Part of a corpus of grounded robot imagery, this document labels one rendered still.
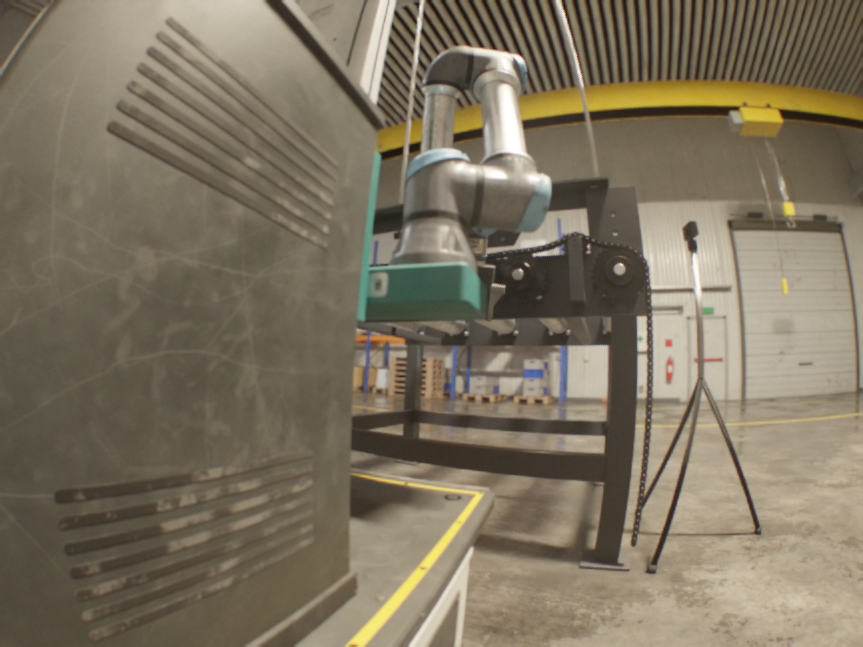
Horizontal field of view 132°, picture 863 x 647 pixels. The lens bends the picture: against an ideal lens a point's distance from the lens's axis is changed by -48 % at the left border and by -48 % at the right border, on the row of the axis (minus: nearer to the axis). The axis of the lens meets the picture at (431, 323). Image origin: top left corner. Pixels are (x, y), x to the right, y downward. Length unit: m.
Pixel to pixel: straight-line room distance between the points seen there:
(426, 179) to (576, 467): 0.86
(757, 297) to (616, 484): 10.28
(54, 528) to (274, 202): 0.23
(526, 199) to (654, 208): 10.68
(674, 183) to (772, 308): 4.45
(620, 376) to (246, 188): 1.01
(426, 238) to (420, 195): 0.09
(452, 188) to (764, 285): 10.97
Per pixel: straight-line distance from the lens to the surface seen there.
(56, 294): 0.18
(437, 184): 0.64
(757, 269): 11.42
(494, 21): 9.79
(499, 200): 0.66
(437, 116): 0.92
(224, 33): 0.28
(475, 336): 2.20
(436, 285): 0.55
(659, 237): 10.97
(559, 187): 1.25
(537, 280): 1.12
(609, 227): 1.21
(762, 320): 11.15
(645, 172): 11.84
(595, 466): 1.13
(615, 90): 8.78
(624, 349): 1.10
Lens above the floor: 0.56
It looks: 8 degrees up
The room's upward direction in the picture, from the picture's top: 3 degrees clockwise
